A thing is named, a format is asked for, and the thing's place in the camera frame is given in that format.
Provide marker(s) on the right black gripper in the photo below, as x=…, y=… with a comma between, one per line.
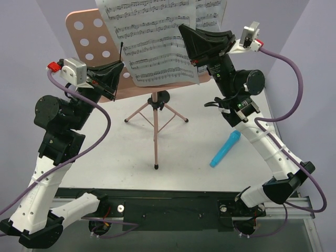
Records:
x=212, y=54

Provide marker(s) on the black microphone desk stand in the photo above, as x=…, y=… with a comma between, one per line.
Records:
x=162, y=96

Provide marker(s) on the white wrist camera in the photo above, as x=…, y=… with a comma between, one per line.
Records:
x=249, y=40
x=72, y=70

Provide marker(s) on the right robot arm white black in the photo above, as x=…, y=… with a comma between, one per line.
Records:
x=238, y=108

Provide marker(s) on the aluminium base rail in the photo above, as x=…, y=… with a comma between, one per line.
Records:
x=170, y=205

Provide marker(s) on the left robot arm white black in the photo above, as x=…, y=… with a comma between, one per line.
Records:
x=36, y=224

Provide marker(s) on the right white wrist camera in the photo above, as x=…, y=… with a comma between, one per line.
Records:
x=249, y=40

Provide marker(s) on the sheet music page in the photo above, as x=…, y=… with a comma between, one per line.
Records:
x=210, y=14
x=147, y=32

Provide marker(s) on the blue toy microphone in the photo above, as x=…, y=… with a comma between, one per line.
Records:
x=230, y=142

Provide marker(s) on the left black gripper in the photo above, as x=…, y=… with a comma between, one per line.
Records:
x=103, y=87

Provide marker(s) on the pink perforated music stand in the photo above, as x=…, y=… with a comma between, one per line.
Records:
x=94, y=46

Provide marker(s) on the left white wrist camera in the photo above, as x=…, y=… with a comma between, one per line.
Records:
x=72, y=70

